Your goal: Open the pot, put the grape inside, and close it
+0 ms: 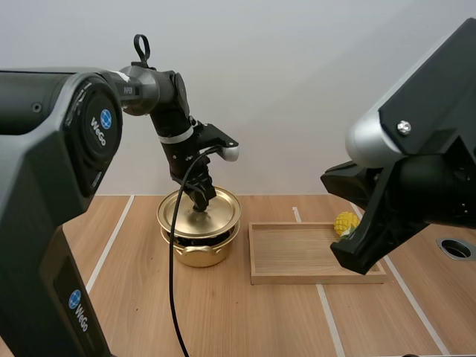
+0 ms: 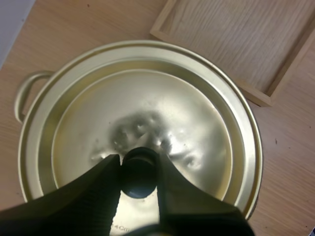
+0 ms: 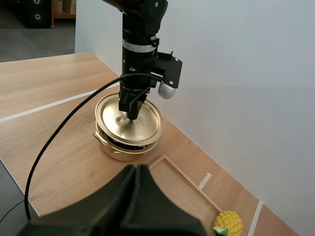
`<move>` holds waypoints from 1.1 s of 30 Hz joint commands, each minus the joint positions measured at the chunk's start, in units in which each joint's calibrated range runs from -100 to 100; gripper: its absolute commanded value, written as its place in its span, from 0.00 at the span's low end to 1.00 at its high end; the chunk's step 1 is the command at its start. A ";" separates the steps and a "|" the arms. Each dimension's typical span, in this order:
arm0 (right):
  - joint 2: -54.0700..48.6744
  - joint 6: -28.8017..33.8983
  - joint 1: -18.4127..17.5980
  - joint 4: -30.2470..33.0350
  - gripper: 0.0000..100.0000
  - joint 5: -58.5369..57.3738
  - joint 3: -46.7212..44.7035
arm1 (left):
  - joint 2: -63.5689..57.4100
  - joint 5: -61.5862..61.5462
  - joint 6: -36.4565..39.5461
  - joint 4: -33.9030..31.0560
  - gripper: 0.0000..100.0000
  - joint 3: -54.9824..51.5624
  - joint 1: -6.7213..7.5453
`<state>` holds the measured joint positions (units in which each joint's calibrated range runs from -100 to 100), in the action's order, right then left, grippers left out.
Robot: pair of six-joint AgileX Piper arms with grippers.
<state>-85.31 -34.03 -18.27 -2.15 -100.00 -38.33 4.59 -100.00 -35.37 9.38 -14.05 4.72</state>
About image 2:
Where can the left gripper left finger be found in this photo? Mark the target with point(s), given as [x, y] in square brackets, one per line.
[73, 206]

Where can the gold lid with black knob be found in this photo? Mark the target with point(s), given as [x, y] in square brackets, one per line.
[147, 110]

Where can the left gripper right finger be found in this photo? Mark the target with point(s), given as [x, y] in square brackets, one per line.
[197, 209]

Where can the shallow wooden tray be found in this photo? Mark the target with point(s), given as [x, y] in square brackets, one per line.
[236, 41]

